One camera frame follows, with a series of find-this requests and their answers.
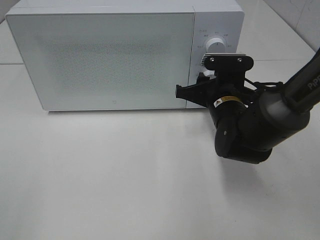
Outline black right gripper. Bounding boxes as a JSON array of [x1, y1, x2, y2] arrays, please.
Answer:
[[175, 72, 255, 108]]

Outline white microwave door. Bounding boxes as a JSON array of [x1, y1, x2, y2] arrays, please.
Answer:
[[7, 13, 194, 111]]

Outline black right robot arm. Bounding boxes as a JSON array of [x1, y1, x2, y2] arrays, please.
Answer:
[[187, 52, 320, 164]]

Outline black camera cable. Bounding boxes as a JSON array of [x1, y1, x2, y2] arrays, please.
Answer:
[[243, 77, 285, 98]]

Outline upper white power knob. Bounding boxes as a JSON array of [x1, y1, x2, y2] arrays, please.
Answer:
[[205, 36, 226, 54]]

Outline white timer knob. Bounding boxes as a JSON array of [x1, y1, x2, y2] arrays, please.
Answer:
[[203, 70, 215, 78]]

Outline white microwave oven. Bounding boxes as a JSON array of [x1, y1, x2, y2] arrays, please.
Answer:
[[5, 0, 245, 109]]

